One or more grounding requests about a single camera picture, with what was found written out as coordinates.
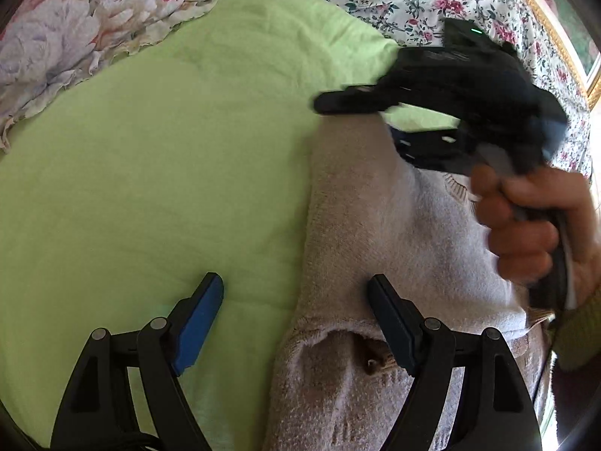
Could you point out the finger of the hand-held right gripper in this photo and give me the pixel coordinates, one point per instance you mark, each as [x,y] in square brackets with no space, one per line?
[347,101]
[427,148]

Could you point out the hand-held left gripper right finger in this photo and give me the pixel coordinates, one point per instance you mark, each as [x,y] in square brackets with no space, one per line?
[393,324]

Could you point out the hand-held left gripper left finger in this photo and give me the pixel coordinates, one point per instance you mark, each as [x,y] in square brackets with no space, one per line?
[197,324]

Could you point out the grey-beige towel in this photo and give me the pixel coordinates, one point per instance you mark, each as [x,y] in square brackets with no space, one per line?
[389,244]

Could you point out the person's right hand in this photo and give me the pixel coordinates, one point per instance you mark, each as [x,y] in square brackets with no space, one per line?
[530,225]

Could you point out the gold framed picture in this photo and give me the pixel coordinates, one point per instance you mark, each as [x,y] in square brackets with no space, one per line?
[568,28]

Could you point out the light green bed sheet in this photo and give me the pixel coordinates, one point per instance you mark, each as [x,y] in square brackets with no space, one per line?
[164,174]

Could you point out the pastel floral pillow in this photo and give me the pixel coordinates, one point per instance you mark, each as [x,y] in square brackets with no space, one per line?
[70,33]

